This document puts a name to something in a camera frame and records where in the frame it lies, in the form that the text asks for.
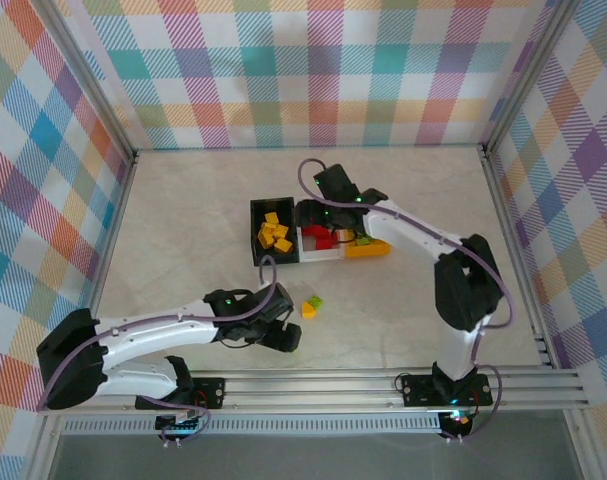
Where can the aluminium frame leg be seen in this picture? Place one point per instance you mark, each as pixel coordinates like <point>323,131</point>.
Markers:
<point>581,450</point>
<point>43,450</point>

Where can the orange tagged controller board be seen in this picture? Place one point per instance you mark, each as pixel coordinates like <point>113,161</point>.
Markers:
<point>460,419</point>

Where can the long green lego brick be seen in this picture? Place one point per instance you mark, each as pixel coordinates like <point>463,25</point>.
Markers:
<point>363,241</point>

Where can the aluminium side rail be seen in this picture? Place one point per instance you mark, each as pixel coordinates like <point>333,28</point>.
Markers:
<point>107,250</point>
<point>516,250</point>

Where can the yellow lego brick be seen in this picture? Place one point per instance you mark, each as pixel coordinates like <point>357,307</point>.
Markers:
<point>282,230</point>
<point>264,242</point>
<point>271,218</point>
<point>309,311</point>
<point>283,245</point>
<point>266,231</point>

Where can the aluminium base beam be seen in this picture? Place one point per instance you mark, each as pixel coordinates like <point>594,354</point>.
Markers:
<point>308,392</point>

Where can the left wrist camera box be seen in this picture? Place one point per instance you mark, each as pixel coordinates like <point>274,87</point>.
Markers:
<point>275,302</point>

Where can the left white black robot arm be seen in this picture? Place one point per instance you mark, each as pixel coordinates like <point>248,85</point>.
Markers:
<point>158,332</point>

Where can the aluminium frame post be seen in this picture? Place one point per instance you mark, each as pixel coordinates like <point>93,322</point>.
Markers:
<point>528,75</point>
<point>96,80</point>

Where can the black plastic bin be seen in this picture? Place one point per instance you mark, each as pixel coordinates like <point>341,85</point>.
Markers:
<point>255,257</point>

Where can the white plastic bin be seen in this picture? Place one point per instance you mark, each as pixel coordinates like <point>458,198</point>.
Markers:
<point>323,257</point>

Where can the green lit controller board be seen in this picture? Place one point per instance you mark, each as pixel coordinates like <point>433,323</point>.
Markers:
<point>178,425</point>

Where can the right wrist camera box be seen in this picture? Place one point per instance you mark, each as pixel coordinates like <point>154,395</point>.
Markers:
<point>335,182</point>

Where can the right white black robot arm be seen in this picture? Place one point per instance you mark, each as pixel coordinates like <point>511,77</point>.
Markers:
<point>408,235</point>

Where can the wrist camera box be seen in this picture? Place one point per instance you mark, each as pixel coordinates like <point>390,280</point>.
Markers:
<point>335,182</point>
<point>275,302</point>

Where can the orange plastic bin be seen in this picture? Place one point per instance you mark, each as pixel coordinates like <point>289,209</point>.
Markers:
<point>373,250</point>

